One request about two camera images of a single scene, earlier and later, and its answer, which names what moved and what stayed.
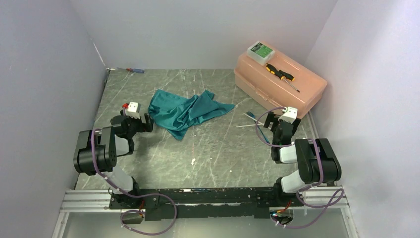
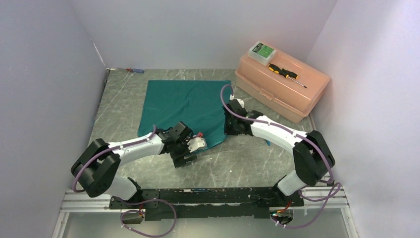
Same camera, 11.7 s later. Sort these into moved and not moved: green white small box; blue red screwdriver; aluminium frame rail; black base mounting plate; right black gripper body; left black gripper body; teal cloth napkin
Moved: left black gripper body; right black gripper body; teal cloth napkin
Not moved: blue red screwdriver; aluminium frame rail; green white small box; black base mounting plate
